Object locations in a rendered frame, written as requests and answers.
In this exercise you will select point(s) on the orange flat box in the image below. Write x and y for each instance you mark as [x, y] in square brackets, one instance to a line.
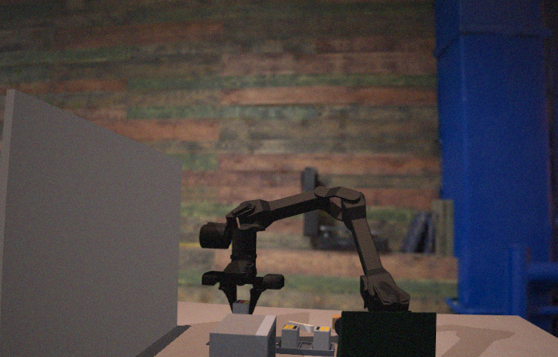
[335, 317]

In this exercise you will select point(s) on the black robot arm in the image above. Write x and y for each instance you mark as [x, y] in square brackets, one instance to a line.
[378, 289]

